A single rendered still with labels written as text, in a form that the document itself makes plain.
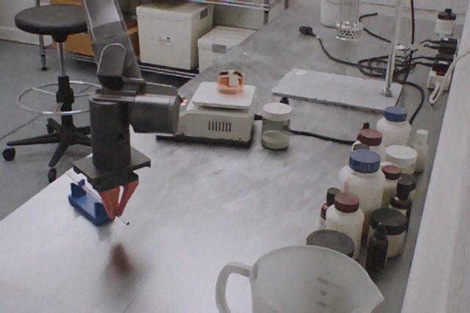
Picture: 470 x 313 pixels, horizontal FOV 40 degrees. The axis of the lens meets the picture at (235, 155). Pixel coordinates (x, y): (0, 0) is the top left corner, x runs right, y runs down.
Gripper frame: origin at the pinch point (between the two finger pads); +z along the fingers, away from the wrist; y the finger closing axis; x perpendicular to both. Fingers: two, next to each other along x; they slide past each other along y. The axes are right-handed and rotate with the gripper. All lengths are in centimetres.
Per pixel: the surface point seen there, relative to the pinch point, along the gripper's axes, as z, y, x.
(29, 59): 81, 117, 306
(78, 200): 2.1, -1.1, 10.1
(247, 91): -5.5, 42.5, 17.0
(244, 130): -0.4, 36.6, 10.8
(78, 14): 15, 80, 162
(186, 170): 3.2, 21.0, 9.6
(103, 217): 2.2, -0.5, 2.9
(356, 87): 2, 81, 19
